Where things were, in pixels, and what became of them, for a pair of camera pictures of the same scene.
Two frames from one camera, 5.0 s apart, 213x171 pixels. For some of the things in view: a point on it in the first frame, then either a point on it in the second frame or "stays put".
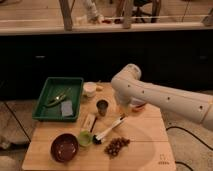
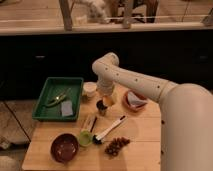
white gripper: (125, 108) -> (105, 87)
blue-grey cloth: (138, 102) stays put
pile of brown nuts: (115, 145) stays put
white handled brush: (98, 137) stays put
